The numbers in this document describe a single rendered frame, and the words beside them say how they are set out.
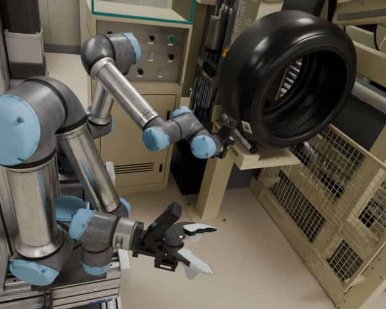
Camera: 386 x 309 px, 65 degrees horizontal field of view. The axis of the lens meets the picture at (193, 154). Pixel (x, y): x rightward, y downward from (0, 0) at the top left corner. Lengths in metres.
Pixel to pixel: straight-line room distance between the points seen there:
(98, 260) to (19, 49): 0.60
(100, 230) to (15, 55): 0.53
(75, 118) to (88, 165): 0.13
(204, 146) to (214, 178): 1.07
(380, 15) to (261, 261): 1.54
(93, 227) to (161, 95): 1.32
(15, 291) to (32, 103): 0.72
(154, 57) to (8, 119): 1.39
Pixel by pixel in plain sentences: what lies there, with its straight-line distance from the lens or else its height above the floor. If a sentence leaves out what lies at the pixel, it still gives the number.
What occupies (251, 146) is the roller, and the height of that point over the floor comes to 0.92.
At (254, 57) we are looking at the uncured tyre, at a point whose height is 1.33.
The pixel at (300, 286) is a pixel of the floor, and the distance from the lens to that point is 2.21.
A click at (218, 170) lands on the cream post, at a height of 0.47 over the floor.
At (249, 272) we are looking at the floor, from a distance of 2.12.
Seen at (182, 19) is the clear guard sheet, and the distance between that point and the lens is 1.87.
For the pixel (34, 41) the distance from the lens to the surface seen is 0.97.
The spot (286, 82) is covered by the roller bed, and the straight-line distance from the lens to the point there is 2.03.
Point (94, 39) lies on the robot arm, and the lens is 1.13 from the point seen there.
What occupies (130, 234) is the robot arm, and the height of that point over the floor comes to 1.07.
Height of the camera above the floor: 1.64
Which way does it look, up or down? 34 degrees down
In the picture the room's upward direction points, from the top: 12 degrees clockwise
